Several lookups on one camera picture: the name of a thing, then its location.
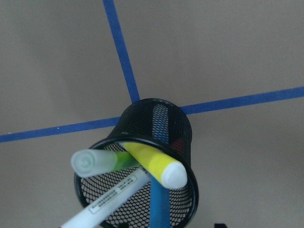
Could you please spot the yellow highlighter pen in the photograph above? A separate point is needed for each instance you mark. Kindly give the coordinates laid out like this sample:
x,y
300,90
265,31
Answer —
x,y
168,171

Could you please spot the green highlighter pen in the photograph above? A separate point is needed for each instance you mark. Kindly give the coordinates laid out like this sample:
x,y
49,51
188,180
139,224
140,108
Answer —
x,y
90,162

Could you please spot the blue highlighter pen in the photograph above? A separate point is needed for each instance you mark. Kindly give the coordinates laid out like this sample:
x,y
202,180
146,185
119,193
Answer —
x,y
159,205

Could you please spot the white red-capped marker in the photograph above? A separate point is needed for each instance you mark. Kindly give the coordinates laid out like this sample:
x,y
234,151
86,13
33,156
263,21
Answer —
x,y
104,206

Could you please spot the black mesh pen cup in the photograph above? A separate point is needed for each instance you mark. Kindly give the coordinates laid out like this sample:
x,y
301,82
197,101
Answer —
x,y
161,124

